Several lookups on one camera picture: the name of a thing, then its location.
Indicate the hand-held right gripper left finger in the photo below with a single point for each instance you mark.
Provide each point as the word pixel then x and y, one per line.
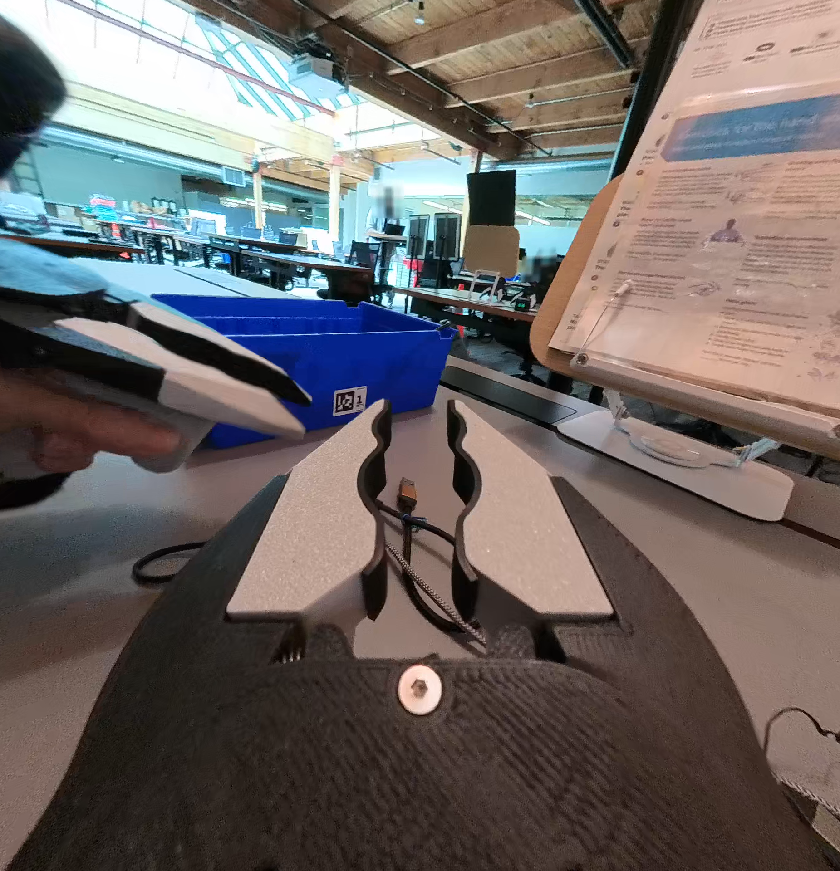
pixel 311 544

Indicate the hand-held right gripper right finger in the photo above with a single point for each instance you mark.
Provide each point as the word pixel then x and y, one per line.
pixel 529 544

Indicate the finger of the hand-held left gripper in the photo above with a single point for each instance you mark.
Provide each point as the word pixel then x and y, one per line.
pixel 168 320
pixel 243 405

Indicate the blue bin with tag sticker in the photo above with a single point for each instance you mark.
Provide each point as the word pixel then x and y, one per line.
pixel 365 367

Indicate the adjacent white desk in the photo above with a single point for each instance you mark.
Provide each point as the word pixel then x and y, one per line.
pixel 188 279

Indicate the grey desk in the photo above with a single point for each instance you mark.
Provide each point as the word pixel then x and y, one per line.
pixel 665 558

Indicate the long office desk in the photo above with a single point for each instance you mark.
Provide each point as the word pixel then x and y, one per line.
pixel 304 262

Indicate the neighbouring office desk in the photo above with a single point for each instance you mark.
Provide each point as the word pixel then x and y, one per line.
pixel 447 299

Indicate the person's left hand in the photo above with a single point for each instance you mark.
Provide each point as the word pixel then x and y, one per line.
pixel 86 425

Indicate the instruction sheet on stand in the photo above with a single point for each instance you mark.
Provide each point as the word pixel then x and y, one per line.
pixel 563 306

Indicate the upright black screen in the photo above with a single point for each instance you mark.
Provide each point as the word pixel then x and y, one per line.
pixel 418 237
pixel 447 236

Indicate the clear acrylic stand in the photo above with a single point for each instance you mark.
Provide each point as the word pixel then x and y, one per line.
pixel 488 284

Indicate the ceiling projector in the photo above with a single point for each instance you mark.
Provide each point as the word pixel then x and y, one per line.
pixel 316 75

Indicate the tan wooden board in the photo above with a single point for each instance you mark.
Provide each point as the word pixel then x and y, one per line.
pixel 491 248

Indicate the black panel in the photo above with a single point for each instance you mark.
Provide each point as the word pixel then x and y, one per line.
pixel 491 197

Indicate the sheet with blue banner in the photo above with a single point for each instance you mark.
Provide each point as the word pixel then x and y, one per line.
pixel 767 238

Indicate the black metal pole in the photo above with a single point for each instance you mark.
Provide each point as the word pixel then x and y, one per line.
pixel 654 88

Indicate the large printed instruction sheet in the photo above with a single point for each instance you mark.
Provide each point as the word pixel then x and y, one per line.
pixel 767 41

